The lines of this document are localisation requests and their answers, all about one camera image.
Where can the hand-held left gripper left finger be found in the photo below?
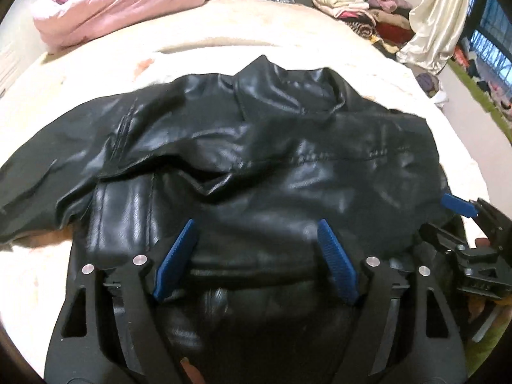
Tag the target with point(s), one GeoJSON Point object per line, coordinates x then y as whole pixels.
{"type": "Point", "coordinates": [175, 262]}

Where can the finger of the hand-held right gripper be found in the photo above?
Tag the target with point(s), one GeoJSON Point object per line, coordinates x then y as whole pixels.
{"type": "Point", "coordinates": [460, 204]}
{"type": "Point", "coordinates": [442, 236]}

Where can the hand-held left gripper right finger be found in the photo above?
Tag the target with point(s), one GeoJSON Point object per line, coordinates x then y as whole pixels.
{"type": "Point", "coordinates": [336, 262]}

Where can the black leather jacket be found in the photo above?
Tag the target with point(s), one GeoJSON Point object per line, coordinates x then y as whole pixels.
{"type": "Point", "coordinates": [248, 176]}

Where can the plastic bag of clothes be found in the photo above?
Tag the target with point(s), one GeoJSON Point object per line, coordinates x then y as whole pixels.
{"type": "Point", "coordinates": [428, 84]}

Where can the pile of folded clothes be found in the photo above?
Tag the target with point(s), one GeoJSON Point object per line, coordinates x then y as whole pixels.
{"type": "Point", "coordinates": [364, 8]}

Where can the clutter on green windowsill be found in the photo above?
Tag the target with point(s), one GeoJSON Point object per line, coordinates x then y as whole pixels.
{"type": "Point", "coordinates": [480, 76]}

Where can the dark framed window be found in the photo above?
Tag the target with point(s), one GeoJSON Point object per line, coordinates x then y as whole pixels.
{"type": "Point", "coordinates": [492, 36]}

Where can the cream satin curtain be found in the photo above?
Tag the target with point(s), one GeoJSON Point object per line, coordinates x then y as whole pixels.
{"type": "Point", "coordinates": [438, 28]}

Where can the white blanket with pink flowers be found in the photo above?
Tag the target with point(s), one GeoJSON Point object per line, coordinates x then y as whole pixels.
{"type": "Point", "coordinates": [120, 60]}

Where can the tan bed sheet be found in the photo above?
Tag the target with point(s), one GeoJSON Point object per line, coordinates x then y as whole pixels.
{"type": "Point", "coordinates": [248, 20]}

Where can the pink quilt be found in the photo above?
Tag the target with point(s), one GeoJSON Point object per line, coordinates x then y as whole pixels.
{"type": "Point", "coordinates": [104, 8]}

